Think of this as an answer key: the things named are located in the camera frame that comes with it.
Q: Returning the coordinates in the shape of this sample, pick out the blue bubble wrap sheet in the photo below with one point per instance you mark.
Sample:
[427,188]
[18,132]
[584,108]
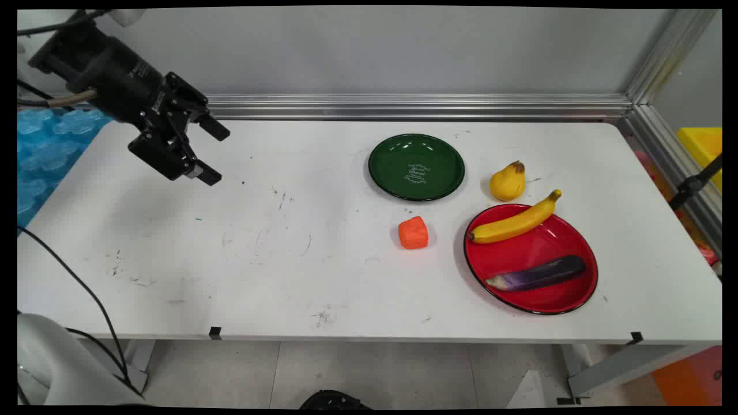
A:
[46,155]

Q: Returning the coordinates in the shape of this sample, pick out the side aluminium frame rail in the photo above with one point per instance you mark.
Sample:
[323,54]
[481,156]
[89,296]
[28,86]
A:
[674,173]

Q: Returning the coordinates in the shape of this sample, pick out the black round floor object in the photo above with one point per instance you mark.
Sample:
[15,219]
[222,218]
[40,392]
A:
[334,400]

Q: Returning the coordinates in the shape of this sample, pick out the upright aluminium frame post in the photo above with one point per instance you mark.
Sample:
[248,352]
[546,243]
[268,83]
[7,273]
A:
[669,55]

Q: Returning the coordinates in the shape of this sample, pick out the purple toy eggplant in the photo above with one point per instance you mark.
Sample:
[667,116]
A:
[539,275]

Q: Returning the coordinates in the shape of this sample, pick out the horizontal aluminium frame rail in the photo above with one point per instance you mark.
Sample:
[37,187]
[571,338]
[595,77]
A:
[415,107]

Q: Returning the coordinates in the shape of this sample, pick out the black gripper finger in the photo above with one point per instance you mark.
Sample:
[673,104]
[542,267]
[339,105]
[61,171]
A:
[205,173]
[214,128]

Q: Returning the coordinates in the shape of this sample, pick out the yellow toy banana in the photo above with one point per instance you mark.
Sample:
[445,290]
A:
[516,223]

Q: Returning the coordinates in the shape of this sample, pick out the black two-finger gripper body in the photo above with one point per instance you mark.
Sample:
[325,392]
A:
[124,86]

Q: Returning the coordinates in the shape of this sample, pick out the yellow plastic box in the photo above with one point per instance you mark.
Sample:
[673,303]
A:
[703,150]

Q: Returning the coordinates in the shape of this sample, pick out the red enamel plate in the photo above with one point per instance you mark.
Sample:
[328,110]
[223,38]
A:
[539,271]

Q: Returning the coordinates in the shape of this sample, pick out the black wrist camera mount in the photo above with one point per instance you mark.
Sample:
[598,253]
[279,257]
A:
[63,55]

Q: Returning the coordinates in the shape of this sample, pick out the orange floor mat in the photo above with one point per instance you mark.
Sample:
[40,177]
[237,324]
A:
[689,377]

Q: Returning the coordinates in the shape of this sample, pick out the yellow toy pear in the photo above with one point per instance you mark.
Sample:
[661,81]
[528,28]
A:
[507,183]

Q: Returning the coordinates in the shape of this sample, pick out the orange toy cube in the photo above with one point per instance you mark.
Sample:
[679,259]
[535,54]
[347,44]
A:
[413,233]

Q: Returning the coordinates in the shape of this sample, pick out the green enamel plate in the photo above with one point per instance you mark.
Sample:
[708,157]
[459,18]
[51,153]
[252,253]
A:
[416,167]

